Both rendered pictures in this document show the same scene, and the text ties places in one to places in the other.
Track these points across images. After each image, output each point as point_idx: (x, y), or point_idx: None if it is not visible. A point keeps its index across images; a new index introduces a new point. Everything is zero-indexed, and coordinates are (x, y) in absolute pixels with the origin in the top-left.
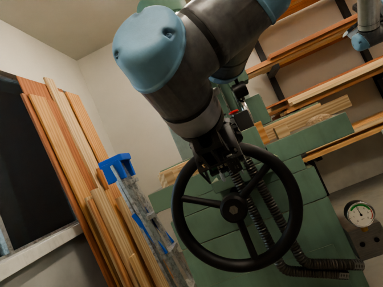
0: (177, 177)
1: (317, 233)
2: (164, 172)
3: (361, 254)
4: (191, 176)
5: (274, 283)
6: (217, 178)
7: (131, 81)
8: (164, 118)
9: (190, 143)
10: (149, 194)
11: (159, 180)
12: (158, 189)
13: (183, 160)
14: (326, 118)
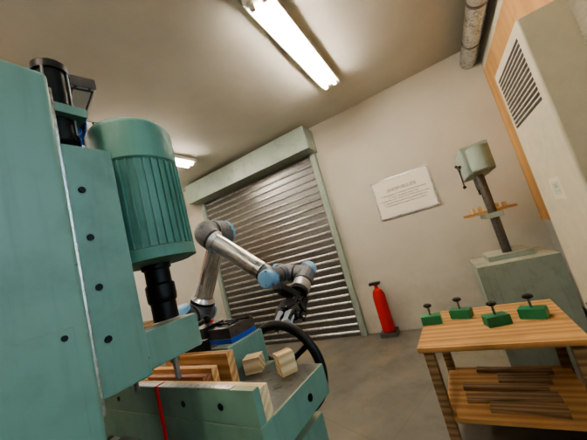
0: (300, 328)
1: None
2: (285, 348)
3: None
4: (265, 367)
5: None
6: (268, 358)
7: (315, 272)
8: (311, 285)
9: (300, 300)
10: (319, 363)
11: (294, 357)
12: (303, 371)
13: (216, 384)
14: None
